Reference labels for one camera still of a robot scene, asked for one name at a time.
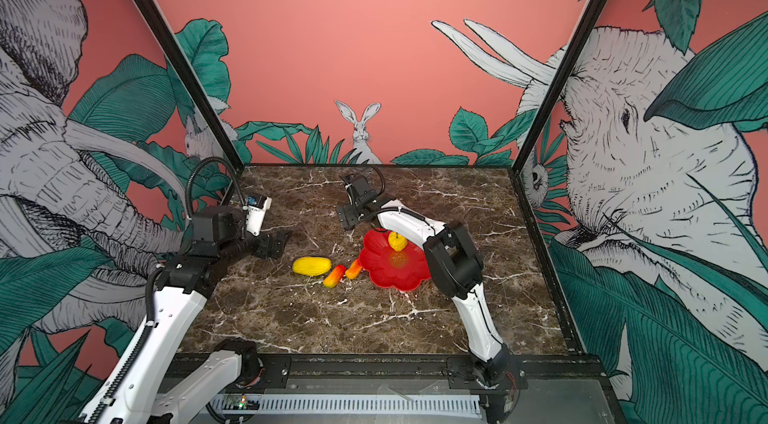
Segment yellow fake mango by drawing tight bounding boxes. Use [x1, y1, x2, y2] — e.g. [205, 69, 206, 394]
[292, 256, 332, 277]

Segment yellow fake apple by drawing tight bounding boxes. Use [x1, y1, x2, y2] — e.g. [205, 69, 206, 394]
[387, 231, 408, 252]

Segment red-yellow fake fruit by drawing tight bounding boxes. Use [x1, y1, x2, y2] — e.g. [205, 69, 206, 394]
[345, 259, 364, 280]
[323, 265, 347, 288]

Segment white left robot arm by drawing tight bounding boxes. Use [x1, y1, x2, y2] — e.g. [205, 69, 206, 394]
[75, 203, 286, 423]

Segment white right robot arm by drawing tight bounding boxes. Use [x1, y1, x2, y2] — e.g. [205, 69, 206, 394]
[337, 174, 527, 391]

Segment red flower-shaped fruit bowl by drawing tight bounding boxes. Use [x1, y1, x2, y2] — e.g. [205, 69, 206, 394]
[358, 230, 431, 292]

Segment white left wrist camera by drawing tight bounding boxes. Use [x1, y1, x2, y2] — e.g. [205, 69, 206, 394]
[243, 194, 272, 236]

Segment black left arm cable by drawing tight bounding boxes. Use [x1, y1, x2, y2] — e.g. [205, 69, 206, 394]
[184, 156, 248, 221]

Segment black left corner post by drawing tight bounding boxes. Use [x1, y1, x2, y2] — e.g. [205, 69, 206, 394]
[133, 0, 245, 174]

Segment black corner post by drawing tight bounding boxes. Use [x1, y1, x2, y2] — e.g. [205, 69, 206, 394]
[512, 0, 607, 175]
[133, 0, 245, 174]

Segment white slotted cable duct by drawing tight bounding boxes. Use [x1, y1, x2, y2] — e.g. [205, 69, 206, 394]
[210, 394, 484, 419]

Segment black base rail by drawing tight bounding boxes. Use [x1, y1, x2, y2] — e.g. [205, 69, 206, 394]
[250, 353, 611, 394]

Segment black right corner post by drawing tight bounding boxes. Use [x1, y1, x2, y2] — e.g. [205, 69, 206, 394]
[512, 0, 607, 175]

